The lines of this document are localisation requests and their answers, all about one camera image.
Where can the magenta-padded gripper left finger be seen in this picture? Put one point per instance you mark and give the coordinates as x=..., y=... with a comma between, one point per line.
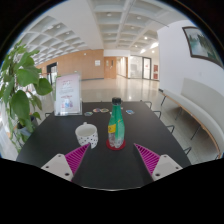
x=75, y=159

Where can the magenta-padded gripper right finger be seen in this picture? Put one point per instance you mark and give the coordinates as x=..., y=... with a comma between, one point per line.
x=149, y=158

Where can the green plastic drink bottle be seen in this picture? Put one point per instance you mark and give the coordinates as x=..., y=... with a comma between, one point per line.
x=116, y=123

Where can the white black-dotted mug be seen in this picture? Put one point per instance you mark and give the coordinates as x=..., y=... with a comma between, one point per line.
x=87, y=136

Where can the small round teal disc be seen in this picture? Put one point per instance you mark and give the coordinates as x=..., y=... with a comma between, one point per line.
x=88, y=113

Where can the small round blue disc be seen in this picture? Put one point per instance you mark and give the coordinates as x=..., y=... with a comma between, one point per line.
x=130, y=112

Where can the grey plant pot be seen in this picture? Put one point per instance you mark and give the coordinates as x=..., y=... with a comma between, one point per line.
x=28, y=128

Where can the small round yellow-green disc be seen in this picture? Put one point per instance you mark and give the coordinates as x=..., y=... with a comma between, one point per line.
x=104, y=110

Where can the clear acrylic sign stand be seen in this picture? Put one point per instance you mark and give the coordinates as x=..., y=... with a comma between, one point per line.
x=67, y=93

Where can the large green leafy plant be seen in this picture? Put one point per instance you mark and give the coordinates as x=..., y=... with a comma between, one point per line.
x=21, y=103

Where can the ceiling lights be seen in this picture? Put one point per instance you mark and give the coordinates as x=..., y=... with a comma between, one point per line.
x=153, y=45

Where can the dark-framed landscape picture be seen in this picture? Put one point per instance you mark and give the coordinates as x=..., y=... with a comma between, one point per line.
x=201, y=45

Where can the white wall bench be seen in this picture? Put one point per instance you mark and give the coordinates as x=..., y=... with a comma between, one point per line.
x=203, y=106

